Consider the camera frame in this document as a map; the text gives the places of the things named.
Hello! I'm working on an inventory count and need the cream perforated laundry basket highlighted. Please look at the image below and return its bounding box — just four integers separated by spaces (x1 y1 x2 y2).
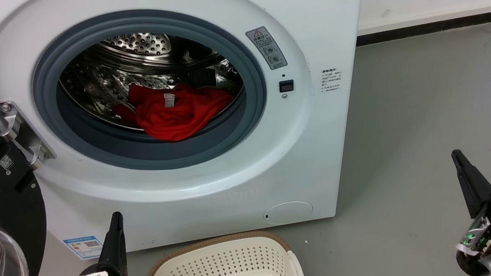
139 224 306 276

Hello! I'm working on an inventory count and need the red garment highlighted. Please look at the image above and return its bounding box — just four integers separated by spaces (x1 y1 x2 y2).
110 69 239 150

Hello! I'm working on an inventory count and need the stainless steel washing machine drum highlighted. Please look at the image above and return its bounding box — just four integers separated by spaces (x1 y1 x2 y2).
54 18 249 145

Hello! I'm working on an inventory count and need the blue energy label sticker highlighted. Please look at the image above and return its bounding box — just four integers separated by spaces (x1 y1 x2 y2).
63 234 106 263

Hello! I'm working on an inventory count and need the grey rubber door gasket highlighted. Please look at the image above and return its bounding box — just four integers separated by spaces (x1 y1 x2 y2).
23 0 276 188

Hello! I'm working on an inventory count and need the metal door hinge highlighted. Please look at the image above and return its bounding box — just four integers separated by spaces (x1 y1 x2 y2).
0 95 58 174

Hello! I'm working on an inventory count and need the black baseboard strip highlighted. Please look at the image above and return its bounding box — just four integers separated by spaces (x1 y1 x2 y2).
355 12 491 47

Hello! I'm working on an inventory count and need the round white filter cover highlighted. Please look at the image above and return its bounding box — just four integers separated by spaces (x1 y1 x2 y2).
263 199 315 227

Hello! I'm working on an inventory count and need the small printed text label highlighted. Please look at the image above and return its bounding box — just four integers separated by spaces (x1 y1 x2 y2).
319 66 342 94

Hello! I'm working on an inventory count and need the white front-load washing machine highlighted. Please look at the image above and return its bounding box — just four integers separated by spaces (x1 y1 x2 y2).
0 0 406 272

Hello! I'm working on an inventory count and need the grey warning sticker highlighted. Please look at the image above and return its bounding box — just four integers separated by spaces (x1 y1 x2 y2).
245 24 288 74

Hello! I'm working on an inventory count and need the white wall ledge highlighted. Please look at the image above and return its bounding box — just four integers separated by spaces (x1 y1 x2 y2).
356 0 491 37

